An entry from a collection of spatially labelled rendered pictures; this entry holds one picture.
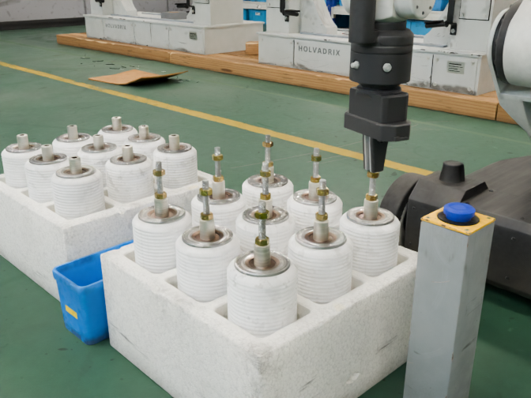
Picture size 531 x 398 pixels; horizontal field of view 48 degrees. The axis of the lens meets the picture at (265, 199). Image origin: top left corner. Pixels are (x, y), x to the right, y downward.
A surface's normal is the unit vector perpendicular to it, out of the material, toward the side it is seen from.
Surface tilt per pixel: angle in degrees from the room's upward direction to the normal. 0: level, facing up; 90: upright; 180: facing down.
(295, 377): 90
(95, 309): 92
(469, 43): 90
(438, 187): 45
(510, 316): 0
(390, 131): 90
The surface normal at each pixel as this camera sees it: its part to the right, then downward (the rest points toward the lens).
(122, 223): 0.70, 0.26
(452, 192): -0.50, -0.48
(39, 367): 0.00, -0.93
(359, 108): -0.88, 0.18
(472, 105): -0.71, 0.26
